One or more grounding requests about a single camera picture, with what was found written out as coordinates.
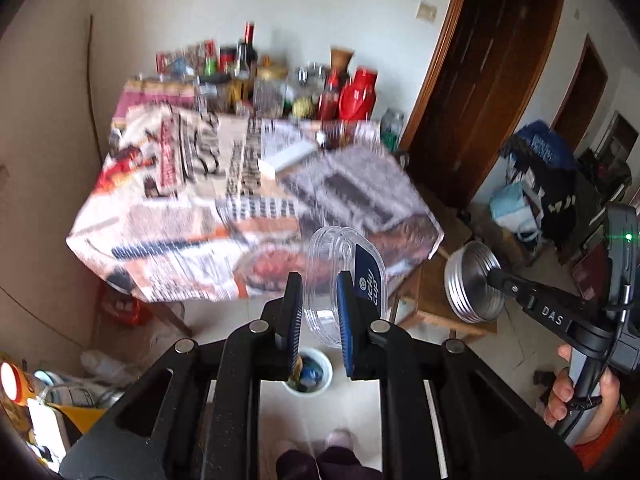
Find gold lid plastic jar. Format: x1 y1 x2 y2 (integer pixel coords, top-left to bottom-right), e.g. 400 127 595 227
252 64 290 120

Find black lid plastic jar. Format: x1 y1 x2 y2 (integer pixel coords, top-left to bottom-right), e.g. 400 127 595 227
197 74 233 113

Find pink printed cloth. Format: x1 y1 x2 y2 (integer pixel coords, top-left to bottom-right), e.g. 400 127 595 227
112 77 201 121

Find dark wine bottle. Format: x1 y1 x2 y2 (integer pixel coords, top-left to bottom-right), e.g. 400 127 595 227
236 21 259 81

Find person's foot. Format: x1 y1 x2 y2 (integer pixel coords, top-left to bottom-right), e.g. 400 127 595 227
325 429 357 456

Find clear container blue label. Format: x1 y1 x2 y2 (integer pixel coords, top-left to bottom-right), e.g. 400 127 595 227
304 226 388 348

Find person's right forearm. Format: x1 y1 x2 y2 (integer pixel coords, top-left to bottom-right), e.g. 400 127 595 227
575 412 640 471

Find white bucket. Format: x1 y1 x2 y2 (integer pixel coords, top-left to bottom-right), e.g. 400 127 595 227
282 347 334 396

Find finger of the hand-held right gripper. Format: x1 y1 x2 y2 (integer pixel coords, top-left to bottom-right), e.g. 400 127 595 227
486 269 591 333

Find person's right hand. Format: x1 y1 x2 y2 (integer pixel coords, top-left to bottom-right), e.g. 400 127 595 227
544 344 623 445

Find light blue plastic bag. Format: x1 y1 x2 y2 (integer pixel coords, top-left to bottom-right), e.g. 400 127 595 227
489 182 543 241

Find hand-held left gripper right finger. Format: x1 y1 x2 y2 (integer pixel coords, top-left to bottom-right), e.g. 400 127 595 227
335 270 585 480

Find red board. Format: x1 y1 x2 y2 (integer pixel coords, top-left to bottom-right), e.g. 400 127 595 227
572 242 611 301

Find narrow wooden door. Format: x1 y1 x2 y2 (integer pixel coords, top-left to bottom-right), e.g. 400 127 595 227
552 35 610 151

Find glass jar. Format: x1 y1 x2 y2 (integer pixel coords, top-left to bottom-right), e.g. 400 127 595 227
380 108 405 151

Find person's legs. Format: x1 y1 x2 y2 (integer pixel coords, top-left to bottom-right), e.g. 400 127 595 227
276 449 381 480

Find yellow pineapple ornament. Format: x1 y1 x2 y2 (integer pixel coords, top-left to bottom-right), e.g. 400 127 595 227
291 96 317 120

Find black bag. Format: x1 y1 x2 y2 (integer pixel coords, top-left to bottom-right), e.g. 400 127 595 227
505 160 581 251

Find orange lid jar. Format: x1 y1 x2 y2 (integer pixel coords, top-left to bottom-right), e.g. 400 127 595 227
0 362 36 411

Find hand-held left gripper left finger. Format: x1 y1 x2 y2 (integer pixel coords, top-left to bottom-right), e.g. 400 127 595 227
59 271 304 480

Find blue fluffy bag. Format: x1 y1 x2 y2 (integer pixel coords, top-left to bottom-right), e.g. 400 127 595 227
500 120 578 176

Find brown clay vase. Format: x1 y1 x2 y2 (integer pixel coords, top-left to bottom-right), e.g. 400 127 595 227
330 46 355 77

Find table with newspaper cover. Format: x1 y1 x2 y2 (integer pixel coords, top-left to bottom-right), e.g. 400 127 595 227
66 102 445 303

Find thin brown stick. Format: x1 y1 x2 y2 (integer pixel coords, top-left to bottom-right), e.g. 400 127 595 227
85 14 101 161

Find red plastic bag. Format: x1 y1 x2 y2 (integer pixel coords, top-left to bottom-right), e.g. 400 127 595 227
97 285 153 328

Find red thermos flask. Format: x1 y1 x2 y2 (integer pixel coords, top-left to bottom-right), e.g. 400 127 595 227
340 66 378 121

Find dark wooden door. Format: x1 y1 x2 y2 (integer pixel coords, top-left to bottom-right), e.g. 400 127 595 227
400 0 566 211

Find yellow bag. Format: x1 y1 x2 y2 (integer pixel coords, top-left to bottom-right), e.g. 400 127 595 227
55 402 108 436

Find wooden stool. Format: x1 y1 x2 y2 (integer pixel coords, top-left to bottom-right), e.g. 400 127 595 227
390 255 498 343

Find white rectangular box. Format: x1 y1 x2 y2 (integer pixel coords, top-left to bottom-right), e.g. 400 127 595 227
257 140 321 178

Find red sauce bottle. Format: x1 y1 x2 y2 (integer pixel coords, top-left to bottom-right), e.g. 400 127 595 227
318 71 342 121

